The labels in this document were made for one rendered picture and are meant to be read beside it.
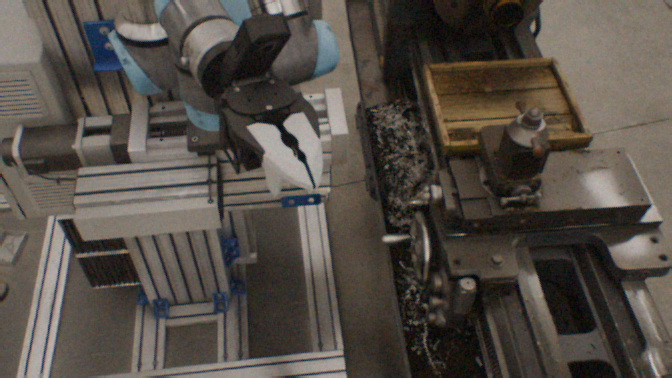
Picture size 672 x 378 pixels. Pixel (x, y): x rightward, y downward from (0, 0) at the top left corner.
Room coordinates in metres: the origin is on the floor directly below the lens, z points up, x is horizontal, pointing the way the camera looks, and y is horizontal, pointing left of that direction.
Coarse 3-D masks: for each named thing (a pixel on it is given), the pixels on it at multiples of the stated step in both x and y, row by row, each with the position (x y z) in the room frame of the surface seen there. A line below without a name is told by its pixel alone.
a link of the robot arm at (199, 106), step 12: (180, 72) 0.65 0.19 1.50; (180, 84) 0.66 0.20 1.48; (192, 84) 0.64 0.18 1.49; (192, 96) 0.64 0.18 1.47; (204, 96) 0.64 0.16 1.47; (192, 108) 0.64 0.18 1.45; (204, 108) 0.64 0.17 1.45; (192, 120) 0.65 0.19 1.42; (204, 120) 0.64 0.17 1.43; (216, 120) 0.64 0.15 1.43
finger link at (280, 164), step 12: (252, 132) 0.46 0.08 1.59; (264, 132) 0.46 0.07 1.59; (276, 132) 0.46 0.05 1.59; (264, 144) 0.44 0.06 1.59; (276, 144) 0.45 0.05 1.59; (264, 156) 0.43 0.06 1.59; (276, 156) 0.43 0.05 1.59; (288, 156) 0.43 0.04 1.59; (264, 168) 0.45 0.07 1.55; (276, 168) 0.42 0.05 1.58; (288, 168) 0.42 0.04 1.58; (300, 168) 0.42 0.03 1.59; (276, 180) 0.43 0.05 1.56; (288, 180) 0.41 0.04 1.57; (300, 180) 0.41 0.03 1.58; (312, 180) 0.41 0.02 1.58; (276, 192) 0.43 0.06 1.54
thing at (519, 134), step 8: (512, 120) 0.95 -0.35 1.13; (512, 128) 0.92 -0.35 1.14; (520, 128) 0.91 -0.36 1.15; (544, 128) 0.91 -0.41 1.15; (512, 136) 0.91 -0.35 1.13; (520, 136) 0.90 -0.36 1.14; (528, 136) 0.90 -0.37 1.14; (536, 136) 0.89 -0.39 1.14; (544, 136) 0.90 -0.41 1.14; (520, 144) 0.89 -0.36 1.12; (528, 144) 0.89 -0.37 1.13
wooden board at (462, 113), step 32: (448, 64) 1.39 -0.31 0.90; (480, 64) 1.40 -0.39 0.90; (512, 64) 1.40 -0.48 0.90; (544, 64) 1.41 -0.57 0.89; (448, 96) 1.29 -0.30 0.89; (480, 96) 1.29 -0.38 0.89; (512, 96) 1.29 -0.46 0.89; (544, 96) 1.29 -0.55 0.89; (448, 128) 1.17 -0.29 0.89; (480, 128) 1.17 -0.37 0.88
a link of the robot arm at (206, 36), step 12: (204, 24) 0.62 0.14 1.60; (216, 24) 0.62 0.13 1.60; (228, 24) 0.63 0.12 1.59; (192, 36) 0.61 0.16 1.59; (204, 36) 0.60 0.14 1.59; (216, 36) 0.60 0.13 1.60; (228, 36) 0.60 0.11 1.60; (192, 48) 0.60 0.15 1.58; (204, 48) 0.59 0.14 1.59; (192, 60) 0.59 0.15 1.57; (192, 72) 0.59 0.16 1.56
